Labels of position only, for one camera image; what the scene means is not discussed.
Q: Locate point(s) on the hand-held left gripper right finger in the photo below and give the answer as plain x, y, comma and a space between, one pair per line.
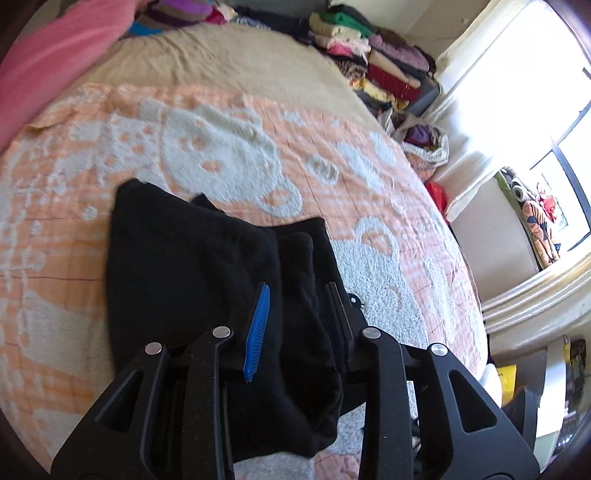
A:
344, 318

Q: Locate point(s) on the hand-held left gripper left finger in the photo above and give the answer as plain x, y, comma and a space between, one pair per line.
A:
256, 327

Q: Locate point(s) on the black shirt with orange print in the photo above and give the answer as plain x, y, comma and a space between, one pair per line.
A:
184, 258

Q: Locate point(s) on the white plastic bag of clothes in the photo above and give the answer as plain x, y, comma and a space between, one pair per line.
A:
425, 143

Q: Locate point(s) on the stack of folded clothes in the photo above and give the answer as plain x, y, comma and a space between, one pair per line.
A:
369, 50

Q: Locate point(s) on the red bag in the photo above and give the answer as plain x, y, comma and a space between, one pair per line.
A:
437, 196

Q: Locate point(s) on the yellow box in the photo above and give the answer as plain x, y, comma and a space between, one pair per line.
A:
507, 383

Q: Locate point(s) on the colourful items on window sill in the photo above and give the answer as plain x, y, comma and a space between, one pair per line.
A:
538, 221

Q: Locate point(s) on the orange and white printed blanket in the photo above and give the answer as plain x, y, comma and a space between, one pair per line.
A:
138, 138

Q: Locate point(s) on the grey storage box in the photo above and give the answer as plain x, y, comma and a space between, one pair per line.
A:
427, 97

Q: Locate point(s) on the beige bed sheet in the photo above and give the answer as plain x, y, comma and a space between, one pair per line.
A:
254, 64

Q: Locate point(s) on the window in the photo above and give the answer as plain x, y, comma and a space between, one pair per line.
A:
531, 69

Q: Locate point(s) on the pink pillow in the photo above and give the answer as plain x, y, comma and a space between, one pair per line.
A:
55, 46

